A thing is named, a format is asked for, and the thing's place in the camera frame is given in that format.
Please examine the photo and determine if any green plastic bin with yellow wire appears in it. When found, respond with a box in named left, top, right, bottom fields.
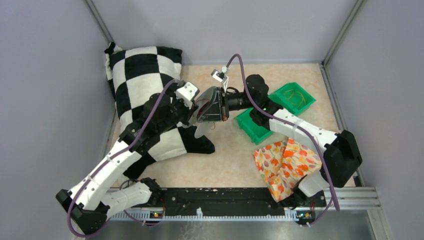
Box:
left=268, top=82, right=316, bottom=116

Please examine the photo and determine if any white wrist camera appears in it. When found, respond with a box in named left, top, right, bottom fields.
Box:
left=175, top=81, right=200, bottom=109
left=211, top=65, right=229, bottom=92

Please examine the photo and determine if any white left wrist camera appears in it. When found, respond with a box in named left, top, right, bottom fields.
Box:
left=175, top=81, right=200, bottom=109

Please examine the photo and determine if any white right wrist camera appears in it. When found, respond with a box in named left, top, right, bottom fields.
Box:
left=211, top=65, right=229, bottom=92

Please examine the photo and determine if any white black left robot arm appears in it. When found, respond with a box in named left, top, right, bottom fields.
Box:
left=56, top=93, right=196, bottom=238

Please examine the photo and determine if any black white checkered pillow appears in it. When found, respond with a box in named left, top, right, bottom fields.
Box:
left=104, top=42, right=215, bottom=180

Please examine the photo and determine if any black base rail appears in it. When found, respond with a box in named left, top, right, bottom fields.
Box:
left=129, top=187, right=327, bottom=219

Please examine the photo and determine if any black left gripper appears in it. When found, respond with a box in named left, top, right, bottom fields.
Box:
left=157, top=91, right=199, bottom=134

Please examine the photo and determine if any floral orange cloth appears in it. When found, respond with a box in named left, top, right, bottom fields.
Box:
left=253, top=137, right=322, bottom=203

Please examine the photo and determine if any grey perforated cable spool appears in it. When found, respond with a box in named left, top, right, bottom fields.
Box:
left=185, top=86, right=218, bottom=139

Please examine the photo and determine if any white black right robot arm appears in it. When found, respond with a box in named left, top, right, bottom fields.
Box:
left=190, top=74, right=363, bottom=206

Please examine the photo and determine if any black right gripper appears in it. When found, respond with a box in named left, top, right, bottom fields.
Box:
left=197, top=87, right=256, bottom=123

